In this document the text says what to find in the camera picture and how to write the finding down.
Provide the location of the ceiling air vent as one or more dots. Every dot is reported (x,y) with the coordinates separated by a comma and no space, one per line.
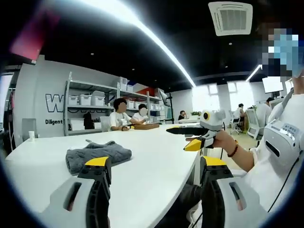
(230,17)

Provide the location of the long ceiling light strip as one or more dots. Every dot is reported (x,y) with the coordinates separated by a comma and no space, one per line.
(152,35)

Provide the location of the white wall monitor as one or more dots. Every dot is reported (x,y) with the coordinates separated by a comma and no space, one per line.
(273,85)

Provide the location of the white paper cup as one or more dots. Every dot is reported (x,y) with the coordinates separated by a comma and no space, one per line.
(31,136)

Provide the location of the black backpack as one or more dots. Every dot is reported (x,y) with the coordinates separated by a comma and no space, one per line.
(88,121)

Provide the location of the green potted plant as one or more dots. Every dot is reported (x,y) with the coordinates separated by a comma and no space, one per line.
(196,114)

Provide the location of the grey chair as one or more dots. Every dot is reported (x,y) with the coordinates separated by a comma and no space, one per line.
(29,128)

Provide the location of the white office chair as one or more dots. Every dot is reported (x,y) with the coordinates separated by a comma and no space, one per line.
(235,122)
(253,121)

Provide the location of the person's dark trousers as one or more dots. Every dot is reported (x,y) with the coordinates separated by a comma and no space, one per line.
(185,199)

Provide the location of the person's white shirt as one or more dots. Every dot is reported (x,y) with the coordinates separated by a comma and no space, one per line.
(261,190)

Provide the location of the short ceiling light strip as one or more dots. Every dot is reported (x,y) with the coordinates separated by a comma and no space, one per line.
(254,73)

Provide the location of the wooden tray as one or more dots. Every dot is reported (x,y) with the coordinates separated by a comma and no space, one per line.
(147,126)

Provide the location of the white chest device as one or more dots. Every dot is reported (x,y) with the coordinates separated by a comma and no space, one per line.
(282,147)

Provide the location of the black tripod stand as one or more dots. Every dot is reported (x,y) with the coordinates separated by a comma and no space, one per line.
(164,98)

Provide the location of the row of white storage boxes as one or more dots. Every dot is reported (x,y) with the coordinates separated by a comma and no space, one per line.
(85,99)

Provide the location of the grey towel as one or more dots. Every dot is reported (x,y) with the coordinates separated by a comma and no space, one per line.
(99,154)

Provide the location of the person's right hand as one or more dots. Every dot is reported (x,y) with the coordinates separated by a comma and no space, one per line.
(224,142)

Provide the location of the white flat box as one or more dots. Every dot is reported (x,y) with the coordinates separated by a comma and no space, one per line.
(76,124)

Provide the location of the grey metal storage shelf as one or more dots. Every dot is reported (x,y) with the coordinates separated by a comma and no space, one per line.
(95,108)

